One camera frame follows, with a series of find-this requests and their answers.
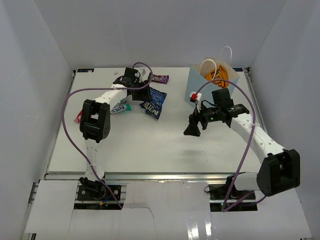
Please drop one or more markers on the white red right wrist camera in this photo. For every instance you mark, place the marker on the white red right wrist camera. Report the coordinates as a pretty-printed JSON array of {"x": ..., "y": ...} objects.
[{"x": 196, "y": 99}]

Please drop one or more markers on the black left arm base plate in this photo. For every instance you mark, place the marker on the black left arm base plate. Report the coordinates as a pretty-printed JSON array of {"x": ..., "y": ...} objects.
[{"x": 85, "y": 194}]

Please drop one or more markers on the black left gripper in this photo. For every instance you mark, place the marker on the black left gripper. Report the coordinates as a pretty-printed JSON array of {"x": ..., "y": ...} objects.
[{"x": 145, "y": 94}]

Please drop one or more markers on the light blue paper bag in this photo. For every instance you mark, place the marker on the light blue paper bag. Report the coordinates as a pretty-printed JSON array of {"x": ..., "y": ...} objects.
[{"x": 196, "y": 77}]

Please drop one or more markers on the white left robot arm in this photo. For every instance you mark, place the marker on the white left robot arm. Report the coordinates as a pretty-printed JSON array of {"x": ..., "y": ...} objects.
[{"x": 95, "y": 122}]

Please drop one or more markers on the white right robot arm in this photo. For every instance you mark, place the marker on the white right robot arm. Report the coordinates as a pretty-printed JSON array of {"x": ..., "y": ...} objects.
[{"x": 280, "y": 168}]

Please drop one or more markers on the blue kettle chip bag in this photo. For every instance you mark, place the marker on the blue kettle chip bag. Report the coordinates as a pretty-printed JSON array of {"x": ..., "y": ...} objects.
[{"x": 154, "y": 106}]

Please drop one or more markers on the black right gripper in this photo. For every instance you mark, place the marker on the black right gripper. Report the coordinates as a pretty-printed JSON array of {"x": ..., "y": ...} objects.
[{"x": 192, "y": 129}]

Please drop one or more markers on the aluminium front frame rail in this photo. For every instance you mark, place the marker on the aluminium front frame rail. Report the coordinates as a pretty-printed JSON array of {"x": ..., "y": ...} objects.
[{"x": 140, "y": 176}]

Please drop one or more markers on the orange honey dijon chip bag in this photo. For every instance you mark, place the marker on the orange honey dijon chip bag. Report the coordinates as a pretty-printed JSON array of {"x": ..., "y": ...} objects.
[{"x": 219, "y": 74}]

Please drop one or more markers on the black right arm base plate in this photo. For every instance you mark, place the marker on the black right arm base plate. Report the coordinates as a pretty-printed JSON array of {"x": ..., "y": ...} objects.
[{"x": 219, "y": 192}]

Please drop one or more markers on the brown purple M&M's pack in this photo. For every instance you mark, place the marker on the brown purple M&M's pack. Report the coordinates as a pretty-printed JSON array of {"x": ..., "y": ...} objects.
[{"x": 162, "y": 79}]

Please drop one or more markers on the red crumpled candy wrapper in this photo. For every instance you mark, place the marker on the red crumpled candy wrapper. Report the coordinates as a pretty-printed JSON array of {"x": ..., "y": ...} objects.
[{"x": 78, "y": 118}]

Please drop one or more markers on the teal Fox's candy bag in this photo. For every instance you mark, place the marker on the teal Fox's candy bag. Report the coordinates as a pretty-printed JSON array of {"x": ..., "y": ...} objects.
[{"x": 122, "y": 106}]

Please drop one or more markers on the blue corner label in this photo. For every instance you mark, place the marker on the blue corner label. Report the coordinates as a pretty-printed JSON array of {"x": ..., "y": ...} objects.
[{"x": 85, "y": 70}]

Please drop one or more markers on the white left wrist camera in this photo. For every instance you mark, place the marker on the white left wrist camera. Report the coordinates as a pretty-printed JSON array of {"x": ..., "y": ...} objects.
[{"x": 142, "y": 72}]

